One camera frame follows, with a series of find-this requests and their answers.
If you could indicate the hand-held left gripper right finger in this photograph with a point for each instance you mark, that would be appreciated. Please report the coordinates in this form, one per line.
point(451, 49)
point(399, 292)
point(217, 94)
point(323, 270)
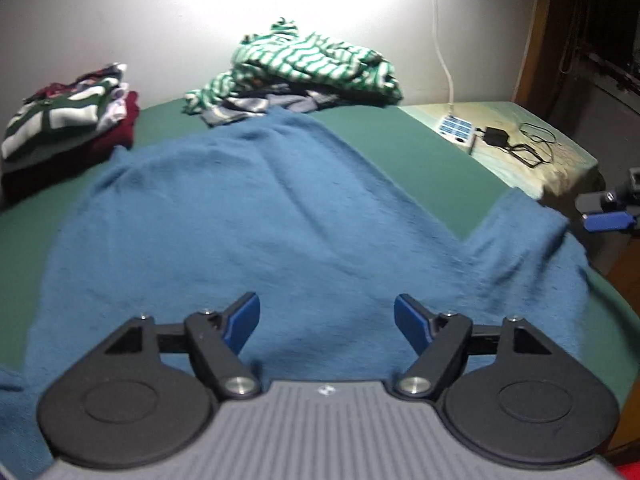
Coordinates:
point(411, 320)

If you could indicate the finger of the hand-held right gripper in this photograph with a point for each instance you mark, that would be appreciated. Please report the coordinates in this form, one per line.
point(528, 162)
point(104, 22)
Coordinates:
point(607, 221)

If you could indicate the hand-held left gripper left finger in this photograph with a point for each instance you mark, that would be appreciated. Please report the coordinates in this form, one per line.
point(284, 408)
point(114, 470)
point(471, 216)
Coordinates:
point(244, 317)

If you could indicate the blue knit sweater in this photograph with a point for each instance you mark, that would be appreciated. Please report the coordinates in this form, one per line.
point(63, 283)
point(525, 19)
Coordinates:
point(250, 210)

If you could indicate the black power adapter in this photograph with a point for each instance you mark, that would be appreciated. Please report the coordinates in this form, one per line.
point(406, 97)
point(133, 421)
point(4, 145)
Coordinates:
point(496, 137)

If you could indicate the white power strip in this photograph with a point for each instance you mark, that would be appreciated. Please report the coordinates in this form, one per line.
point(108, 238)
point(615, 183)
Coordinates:
point(456, 128)

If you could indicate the grey blue striped garment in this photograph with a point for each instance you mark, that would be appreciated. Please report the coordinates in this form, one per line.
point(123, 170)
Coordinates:
point(240, 110)

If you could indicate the dark red folded garment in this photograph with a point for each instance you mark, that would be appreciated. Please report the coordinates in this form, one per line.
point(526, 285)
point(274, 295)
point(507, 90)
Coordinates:
point(75, 157)

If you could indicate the white folded garment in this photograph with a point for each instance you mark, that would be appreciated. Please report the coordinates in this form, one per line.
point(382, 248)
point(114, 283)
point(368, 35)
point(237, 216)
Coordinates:
point(115, 110)

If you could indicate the person's red clothing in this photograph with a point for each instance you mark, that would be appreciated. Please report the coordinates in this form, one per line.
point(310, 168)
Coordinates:
point(631, 474)

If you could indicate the green white striped garment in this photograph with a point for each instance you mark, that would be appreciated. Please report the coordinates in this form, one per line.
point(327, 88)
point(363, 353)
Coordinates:
point(300, 60)

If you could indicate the green white folded sweater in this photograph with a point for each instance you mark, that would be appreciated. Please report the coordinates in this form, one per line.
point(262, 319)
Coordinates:
point(50, 115)

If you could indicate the plaid folded shirt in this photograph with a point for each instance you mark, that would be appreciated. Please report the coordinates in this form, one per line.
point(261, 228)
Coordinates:
point(60, 87)

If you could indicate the wooden door frame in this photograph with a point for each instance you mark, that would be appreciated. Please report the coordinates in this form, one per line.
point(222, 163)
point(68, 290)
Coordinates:
point(532, 60)

